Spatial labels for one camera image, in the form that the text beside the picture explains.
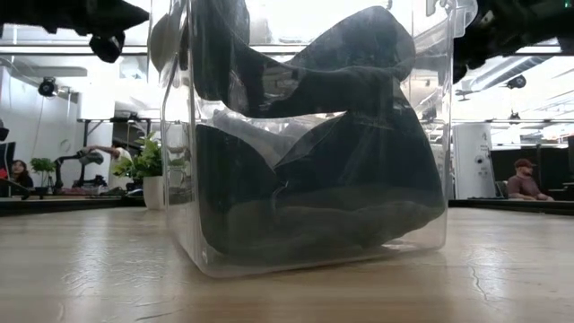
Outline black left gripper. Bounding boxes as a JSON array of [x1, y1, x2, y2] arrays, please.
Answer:
[[0, 0, 151, 38]]

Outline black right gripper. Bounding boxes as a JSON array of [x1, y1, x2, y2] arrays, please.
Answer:
[[451, 0, 561, 85]]

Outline long ceiling light bar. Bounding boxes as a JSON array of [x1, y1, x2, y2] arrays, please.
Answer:
[[0, 43, 561, 57]]

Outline white cylindrical appliance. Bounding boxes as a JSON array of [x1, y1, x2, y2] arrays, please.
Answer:
[[452, 123, 497, 201]]

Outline person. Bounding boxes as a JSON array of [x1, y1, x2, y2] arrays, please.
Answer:
[[11, 159, 35, 189], [505, 157, 556, 202], [86, 142, 135, 189]]

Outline large green potted plant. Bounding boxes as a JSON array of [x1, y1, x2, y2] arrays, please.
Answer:
[[111, 132, 165, 181]]

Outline black background table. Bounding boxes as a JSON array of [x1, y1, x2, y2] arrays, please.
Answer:
[[0, 195, 147, 217], [448, 198, 574, 216]]

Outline dark cloth garments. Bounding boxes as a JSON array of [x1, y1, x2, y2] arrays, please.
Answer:
[[195, 105, 448, 264]]

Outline small green potted plant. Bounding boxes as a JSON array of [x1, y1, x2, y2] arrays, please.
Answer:
[[30, 156, 57, 196]]

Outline clear plastic storage bin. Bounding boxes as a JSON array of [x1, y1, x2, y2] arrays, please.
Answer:
[[147, 0, 479, 279]]

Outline white plant pot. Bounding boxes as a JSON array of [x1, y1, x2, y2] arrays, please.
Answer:
[[142, 175, 166, 211]]

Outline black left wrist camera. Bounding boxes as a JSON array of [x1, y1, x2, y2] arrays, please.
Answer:
[[88, 31, 126, 65]]

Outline grey ceiling duct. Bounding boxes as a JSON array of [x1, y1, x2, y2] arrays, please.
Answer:
[[468, 56, 557, 92]]

